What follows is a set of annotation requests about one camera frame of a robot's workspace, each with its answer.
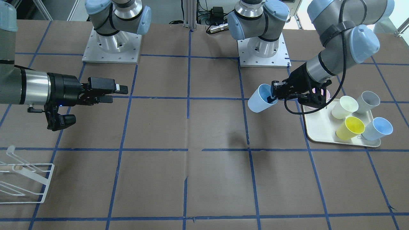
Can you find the cream white plastic cup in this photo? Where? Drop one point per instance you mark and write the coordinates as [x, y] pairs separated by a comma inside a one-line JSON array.
[[344, 107]]

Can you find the blue plastic cup on tray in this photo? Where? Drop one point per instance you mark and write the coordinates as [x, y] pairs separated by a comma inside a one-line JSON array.
[[378, 128]]

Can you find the cream plastic tray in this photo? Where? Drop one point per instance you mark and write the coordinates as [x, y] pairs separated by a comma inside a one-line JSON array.
[[321, 126]]

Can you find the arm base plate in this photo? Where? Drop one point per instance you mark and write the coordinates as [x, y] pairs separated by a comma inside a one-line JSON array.
[[122, 48], [263, 51]]

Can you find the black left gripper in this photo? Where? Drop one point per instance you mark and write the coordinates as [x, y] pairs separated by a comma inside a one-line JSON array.
[[302, 80]]

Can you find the white wire cup rack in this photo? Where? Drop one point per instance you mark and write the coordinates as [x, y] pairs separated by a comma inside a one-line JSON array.
[[23, 182]]

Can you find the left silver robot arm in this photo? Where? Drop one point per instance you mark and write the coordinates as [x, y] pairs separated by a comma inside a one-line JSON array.
[[342, 26]]

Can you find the light blue cup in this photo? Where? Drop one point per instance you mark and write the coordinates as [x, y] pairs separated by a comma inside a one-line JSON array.
[[261, 99]]

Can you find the grey plastic cup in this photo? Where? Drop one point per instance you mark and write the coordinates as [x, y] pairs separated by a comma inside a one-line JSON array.
[[367, 101]]

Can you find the yellow plastic cup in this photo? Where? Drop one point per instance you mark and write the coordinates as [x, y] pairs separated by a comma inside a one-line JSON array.
[[351, 127]]

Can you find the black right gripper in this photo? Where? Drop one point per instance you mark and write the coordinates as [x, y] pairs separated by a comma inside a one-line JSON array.
[[65, 88]]

